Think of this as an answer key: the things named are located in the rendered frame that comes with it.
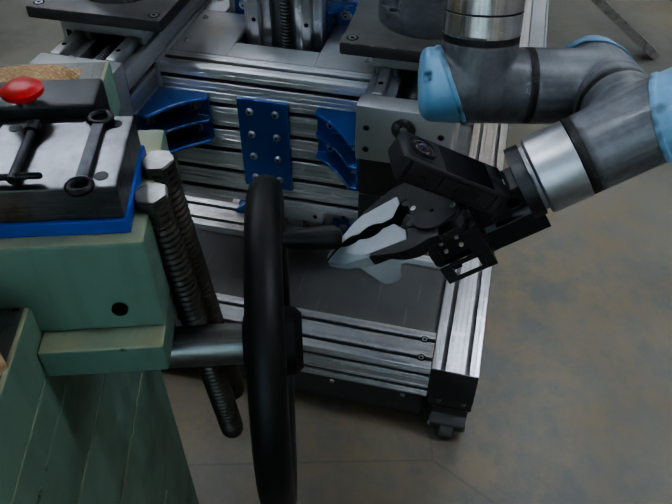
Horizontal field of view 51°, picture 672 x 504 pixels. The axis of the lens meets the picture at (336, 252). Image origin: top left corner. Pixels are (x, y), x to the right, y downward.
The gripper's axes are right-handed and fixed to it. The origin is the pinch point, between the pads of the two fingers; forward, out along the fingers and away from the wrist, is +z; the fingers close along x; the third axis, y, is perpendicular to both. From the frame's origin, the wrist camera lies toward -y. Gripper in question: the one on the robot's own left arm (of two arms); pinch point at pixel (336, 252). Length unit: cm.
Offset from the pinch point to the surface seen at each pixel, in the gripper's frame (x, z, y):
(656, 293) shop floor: 62, -33, 112
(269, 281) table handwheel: -16.9, -2.0, -15.0
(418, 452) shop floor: 23, 24, 79
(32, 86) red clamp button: -4.0, 8.2, -30.3
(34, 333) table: -15.1, 16.7, -18.7
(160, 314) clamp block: -14.1, 8.5, -14.2
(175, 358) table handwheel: -13.1, 12.0, -8.3
